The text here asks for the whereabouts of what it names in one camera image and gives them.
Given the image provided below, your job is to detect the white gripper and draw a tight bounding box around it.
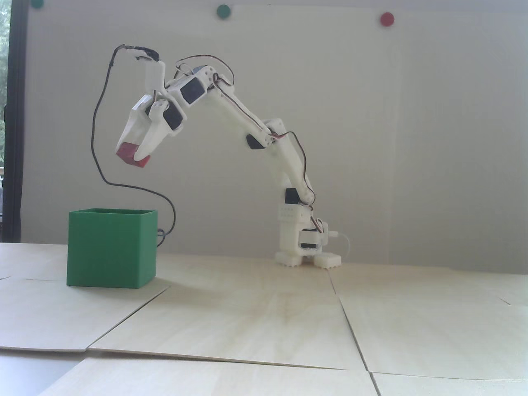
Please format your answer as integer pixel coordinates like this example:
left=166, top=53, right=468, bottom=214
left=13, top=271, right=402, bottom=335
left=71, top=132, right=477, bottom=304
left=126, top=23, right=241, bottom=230
left=115, top=60, right=189, bottom=161

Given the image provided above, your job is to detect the red rectangular block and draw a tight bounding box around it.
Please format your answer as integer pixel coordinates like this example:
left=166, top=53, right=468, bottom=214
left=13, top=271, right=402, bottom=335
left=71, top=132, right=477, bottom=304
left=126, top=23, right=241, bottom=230
left=115, top=141, right=151, bottom=169

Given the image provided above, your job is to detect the green open box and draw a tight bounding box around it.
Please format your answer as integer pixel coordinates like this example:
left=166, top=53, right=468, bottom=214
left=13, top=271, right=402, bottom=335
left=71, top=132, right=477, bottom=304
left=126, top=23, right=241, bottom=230
left=67, top=208, right=159, bottom=289

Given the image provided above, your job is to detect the white backdrop board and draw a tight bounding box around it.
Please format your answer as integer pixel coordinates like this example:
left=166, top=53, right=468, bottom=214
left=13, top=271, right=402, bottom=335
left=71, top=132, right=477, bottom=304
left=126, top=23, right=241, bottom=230
left=25, top=3, right=528, bottom=273

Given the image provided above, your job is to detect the light plywood sheet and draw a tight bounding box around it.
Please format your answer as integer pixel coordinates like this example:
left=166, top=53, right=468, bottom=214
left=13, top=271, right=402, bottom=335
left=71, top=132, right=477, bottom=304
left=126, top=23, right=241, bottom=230
left=38, top=358, right=381, bottom=396
left=0, top=243, right=170, bottom=352
left=88, top=254, right=368, bottom=370
left=329, top=265, right=528, bottom=381
left=370, top=372, right=528, bottom=396

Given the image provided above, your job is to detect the dark camera cable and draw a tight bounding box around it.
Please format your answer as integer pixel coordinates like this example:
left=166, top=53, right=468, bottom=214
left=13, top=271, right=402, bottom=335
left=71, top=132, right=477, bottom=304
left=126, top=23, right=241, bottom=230
left=91, top=43, right=177, bottom=248

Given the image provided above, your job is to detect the black wrist camera board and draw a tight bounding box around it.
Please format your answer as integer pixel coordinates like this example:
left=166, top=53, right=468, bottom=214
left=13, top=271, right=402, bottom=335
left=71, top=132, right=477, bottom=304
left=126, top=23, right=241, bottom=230
left=124, top=45, right=160, bottom=61

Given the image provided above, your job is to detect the dark window frame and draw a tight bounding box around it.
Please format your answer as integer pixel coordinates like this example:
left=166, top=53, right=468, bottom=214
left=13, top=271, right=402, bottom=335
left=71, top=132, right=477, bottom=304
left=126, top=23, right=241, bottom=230
left=8, top=0, right=29, bottom=243

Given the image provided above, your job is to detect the white power cable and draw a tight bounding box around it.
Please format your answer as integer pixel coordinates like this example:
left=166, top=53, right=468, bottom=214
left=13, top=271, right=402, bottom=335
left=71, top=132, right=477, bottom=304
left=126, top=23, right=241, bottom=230
left=330, top=232, right=350, bottom=261

